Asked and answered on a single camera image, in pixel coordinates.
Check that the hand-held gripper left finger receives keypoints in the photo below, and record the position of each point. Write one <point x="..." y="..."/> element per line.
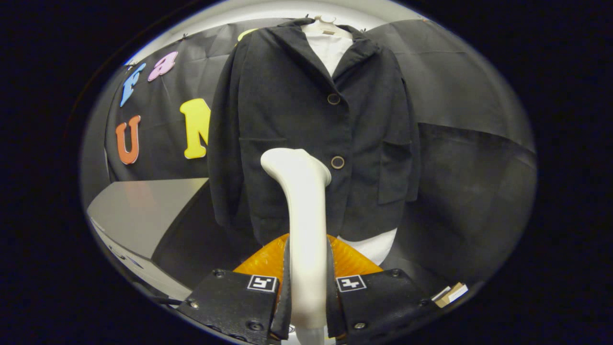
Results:
<point x="282" y="306"/>

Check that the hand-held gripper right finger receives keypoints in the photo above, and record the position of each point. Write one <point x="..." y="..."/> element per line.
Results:
<point x="336" y="306"/>

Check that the white garment steamer head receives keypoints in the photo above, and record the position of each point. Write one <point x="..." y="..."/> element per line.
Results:
<point x="304" y="206"/>

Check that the black jacket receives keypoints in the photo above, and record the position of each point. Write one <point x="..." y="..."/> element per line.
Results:
<point x="278" y="96"/>

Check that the grey table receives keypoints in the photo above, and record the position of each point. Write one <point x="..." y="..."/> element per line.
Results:
<point x="139" y="211"/>

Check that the black backdrop cloth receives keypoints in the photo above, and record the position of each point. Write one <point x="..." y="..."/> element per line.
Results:
<point x="455" y="96"/>

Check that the cream plastic hanger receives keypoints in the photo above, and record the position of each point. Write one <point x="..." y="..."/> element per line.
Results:
<point x="316" y="29"/>

